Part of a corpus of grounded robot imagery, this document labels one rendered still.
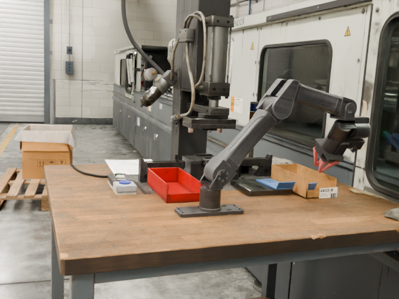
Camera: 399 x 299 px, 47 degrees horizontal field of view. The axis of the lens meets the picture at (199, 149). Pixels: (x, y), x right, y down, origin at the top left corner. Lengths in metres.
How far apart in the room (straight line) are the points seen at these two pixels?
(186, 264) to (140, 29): 10.03
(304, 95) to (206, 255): 0.59
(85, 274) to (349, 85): 1.40
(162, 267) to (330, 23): 1.48
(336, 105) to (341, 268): 0.86
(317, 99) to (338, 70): 0.70
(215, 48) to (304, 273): 1.23
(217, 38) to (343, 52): 0.65
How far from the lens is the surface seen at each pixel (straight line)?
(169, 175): 1.69
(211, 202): 1.34
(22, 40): 10.81
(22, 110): 10.86
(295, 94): 1.39
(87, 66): 10.86
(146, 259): 1.08
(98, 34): 10.90
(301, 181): 1.63
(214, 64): 1.71
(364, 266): 1.98
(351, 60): 2.08
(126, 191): 1.53
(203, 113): 1.73
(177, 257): 1.10
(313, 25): 2.38
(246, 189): 1.60
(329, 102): 1.48
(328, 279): 2.22
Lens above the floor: 1.31
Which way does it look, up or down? 9 degrees down
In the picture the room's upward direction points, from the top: 3 degrees clockwise
